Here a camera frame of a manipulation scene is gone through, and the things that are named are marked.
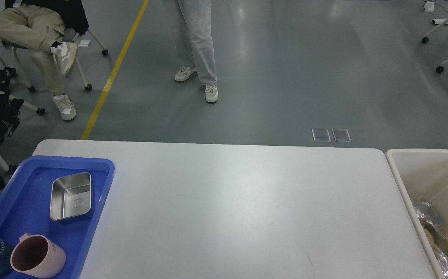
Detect pink mug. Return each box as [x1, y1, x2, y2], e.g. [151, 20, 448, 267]
[10, 233, 67, 279]

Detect standing person grey jeans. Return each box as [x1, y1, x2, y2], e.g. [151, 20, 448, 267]
[165, 0, 218, 103]

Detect white plastic bin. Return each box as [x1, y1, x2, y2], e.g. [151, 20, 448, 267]
[386, 149, 448, 279]

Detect brown paper in bin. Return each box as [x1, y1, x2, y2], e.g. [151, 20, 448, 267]
[424, 228, 448, 257]

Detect white rolling chair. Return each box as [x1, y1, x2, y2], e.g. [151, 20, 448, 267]
[0, 8, 109, 115]

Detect clear floor marker plate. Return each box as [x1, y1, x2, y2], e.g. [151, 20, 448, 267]
[332, 129, 352, 143]

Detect stainless steel rectangular container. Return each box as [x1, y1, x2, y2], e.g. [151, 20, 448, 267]
[49, 172, 94, 224]

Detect blue plastic tray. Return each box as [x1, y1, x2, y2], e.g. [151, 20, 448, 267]
[0, 155, 114, 279]

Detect seated person khaki trousers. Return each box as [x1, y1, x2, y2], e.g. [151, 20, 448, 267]
[0, 0, 90, 121]

